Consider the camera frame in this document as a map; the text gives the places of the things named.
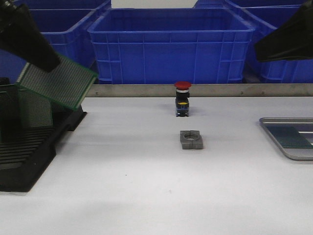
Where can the far left blue crate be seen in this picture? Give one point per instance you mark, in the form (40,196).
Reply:
(64,4)

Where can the red emergency stop button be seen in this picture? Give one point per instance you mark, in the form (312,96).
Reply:
(182,95)

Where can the right blue plastic crate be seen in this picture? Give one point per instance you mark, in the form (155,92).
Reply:
(265,20)

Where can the centre blue plastic crate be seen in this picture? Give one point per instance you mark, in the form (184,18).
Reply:
(163,46)

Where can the grey metal clamp block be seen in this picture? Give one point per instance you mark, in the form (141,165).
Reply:
(191,139)

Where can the left blue plastic crate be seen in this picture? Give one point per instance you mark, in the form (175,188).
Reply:
(64,29)

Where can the silver metal tray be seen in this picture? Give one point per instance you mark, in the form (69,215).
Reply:
(303,125)

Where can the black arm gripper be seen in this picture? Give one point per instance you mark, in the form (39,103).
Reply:
(20,36)
(293,40)

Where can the black slotted board rack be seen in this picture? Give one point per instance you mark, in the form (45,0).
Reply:
(25,153)

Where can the blue plastic crate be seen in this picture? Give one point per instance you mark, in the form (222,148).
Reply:
(163,46)
(265,20)
(64,29)

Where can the metal table edge rail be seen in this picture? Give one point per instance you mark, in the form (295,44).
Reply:
(204,90)

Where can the far right blue crate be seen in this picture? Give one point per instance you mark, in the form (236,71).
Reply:
(246,3)

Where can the green circuit board in rack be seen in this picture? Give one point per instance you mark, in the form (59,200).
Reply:
(36,110)

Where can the green perforated circuit board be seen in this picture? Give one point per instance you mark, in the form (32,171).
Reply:
(289,137)

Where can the dark green rear board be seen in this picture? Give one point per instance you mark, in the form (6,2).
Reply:
(11,90)

